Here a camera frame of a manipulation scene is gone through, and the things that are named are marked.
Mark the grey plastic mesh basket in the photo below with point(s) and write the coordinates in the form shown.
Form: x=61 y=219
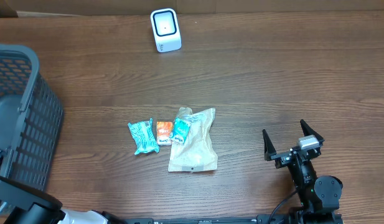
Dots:
x=31 y=117

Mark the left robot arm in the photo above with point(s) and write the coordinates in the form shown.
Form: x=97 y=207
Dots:
x=30 y=205

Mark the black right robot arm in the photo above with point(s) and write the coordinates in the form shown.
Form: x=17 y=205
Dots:
x=319 y=196

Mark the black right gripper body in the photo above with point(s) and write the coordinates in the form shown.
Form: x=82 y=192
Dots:
x=282 y=158

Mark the teal tissue pack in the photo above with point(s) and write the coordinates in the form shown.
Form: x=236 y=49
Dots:
x=180 y=130

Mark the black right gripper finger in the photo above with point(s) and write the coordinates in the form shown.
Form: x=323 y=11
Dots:
x=307 y=130
x=269 y=150

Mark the green snack packet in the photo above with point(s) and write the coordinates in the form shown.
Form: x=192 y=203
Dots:
x=143 y=136

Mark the white barcode scanner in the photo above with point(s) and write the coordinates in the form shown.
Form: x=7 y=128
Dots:
x=166 y=30

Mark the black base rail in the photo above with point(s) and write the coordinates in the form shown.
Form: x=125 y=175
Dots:
x=204 y=221

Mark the beige plastic pouch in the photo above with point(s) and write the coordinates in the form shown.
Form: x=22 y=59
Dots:
x=196 y=154

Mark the orange tissue pack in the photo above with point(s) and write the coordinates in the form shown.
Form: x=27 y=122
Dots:
x=163 y=131

